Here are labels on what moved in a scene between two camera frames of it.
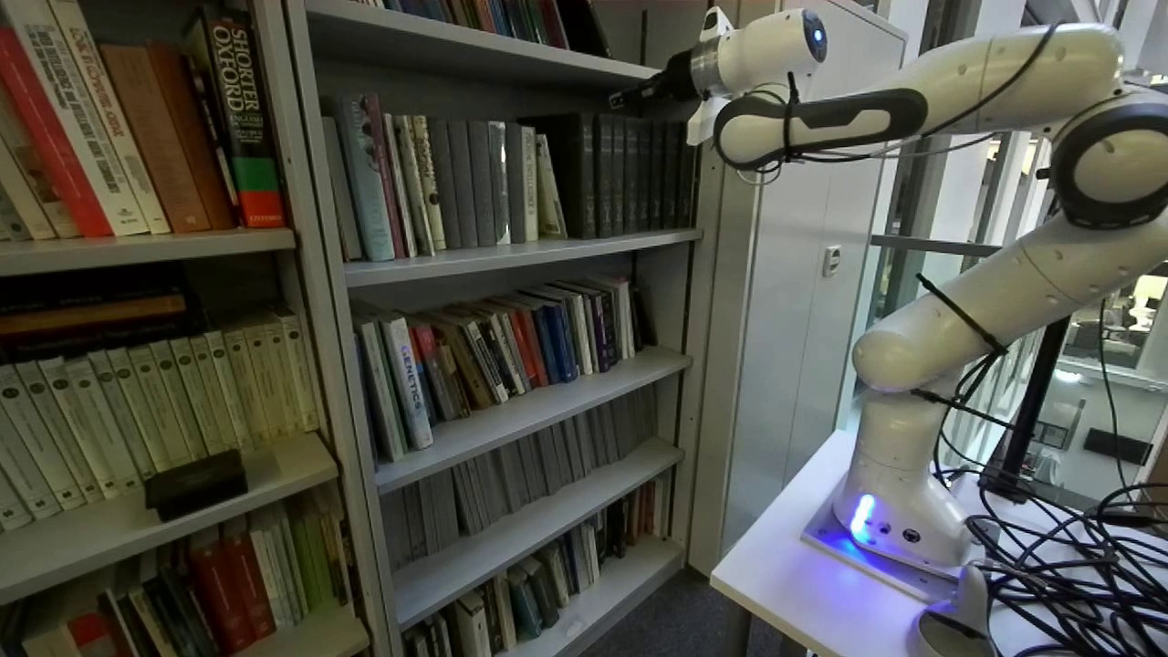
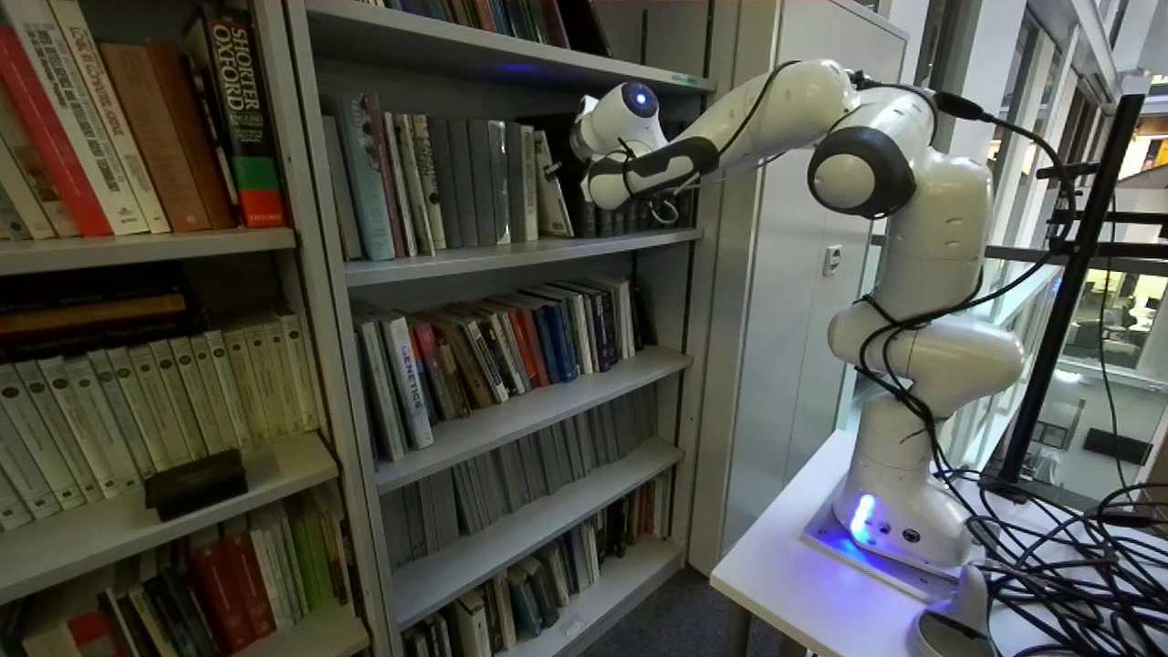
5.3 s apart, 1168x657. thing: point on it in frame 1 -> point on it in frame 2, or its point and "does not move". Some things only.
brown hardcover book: [174, 133] does not move
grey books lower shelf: [449, 506] does not move
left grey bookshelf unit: [174, 433] does not move
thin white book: [529, 184] -> [553, 215]
